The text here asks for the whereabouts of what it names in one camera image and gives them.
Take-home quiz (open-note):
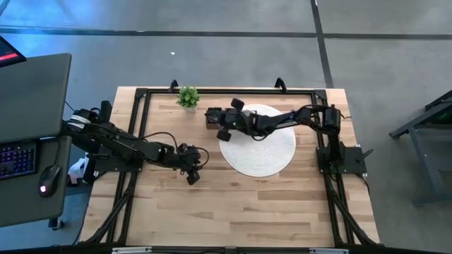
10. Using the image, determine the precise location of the white object under desk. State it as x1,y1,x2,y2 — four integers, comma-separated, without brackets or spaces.
67,157,89,186

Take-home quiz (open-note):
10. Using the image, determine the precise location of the black desk caster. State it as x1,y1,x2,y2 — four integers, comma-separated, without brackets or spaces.
48,217,66,231

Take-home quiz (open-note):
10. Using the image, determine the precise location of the black upright post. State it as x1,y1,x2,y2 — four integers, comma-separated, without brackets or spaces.
100,100,113,123

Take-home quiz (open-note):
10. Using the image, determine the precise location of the black computer mouse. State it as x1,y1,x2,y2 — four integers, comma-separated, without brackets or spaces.
37,164,61,198

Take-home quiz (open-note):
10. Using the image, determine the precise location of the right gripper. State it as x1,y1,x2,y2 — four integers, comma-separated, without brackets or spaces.
206,97,255,143

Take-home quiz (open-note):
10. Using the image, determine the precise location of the grey metal cart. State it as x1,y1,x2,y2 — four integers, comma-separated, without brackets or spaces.
389,90,452,205

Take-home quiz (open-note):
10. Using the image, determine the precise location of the white metal bracket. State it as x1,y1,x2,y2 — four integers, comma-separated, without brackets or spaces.
309,248,350,254
111,246,153,254

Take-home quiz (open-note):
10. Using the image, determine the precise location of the green plant in white pot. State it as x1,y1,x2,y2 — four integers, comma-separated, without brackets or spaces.
176,85,201,114

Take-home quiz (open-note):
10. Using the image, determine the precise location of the black crossbeam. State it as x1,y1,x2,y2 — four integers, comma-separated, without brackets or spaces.
35,243,452,254

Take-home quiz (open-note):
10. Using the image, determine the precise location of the round white woven placemat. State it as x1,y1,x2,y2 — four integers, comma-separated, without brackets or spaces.
218,103,297,178

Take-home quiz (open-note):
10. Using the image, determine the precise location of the backlit black keyboard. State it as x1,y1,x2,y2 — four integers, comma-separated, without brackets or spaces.
0,140,38,181

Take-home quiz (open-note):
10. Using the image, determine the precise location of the grey desk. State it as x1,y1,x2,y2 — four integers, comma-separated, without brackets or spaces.
0,52,73,229

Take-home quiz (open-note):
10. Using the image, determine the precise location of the brown wooden organizer box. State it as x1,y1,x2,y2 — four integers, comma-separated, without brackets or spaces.
205,118,227,131

